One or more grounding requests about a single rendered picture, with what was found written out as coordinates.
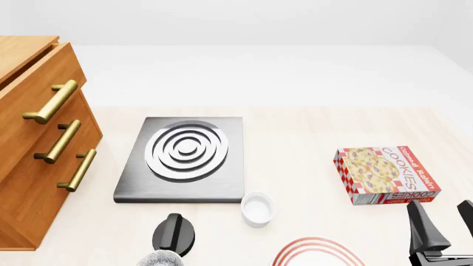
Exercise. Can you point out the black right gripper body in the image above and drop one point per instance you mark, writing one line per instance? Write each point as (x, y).
(443, 260)

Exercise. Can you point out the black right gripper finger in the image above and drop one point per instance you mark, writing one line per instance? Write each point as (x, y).
(468, 216)
(425, 232)

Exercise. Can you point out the white plate with red rings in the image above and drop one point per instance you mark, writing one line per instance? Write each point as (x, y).
(314, 249)

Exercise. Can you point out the grey patterned bowl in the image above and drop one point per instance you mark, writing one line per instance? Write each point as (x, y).
(160, 259)

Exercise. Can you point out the flat stove plate with rings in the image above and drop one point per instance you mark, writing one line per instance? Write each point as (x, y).
(136, 180)

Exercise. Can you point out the wooden cabinet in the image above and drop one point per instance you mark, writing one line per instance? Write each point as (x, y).
(15, 52)

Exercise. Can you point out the red white cookies box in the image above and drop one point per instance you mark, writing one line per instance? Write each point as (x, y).
(384, 171)

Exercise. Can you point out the small white ramekin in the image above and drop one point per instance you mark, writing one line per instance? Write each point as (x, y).
(257, 210)

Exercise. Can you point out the round black stove knob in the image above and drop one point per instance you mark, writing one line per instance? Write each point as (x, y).
(173, 235)

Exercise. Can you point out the wooden drawer with wide front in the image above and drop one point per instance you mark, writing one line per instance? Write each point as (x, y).
(33, 83)

